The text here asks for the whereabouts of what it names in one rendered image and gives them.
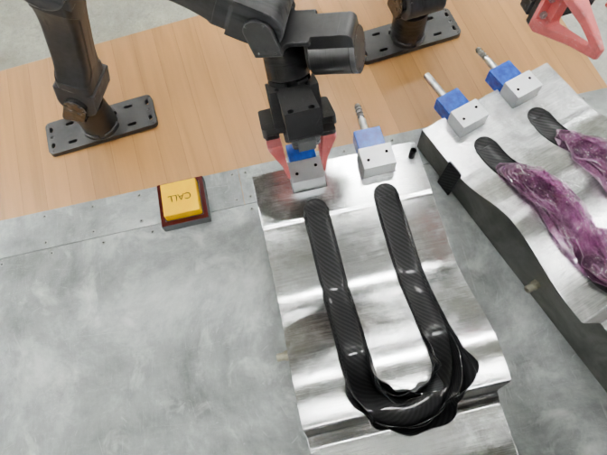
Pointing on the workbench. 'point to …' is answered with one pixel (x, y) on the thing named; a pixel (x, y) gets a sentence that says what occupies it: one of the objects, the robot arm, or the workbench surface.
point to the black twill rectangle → (449, 178)
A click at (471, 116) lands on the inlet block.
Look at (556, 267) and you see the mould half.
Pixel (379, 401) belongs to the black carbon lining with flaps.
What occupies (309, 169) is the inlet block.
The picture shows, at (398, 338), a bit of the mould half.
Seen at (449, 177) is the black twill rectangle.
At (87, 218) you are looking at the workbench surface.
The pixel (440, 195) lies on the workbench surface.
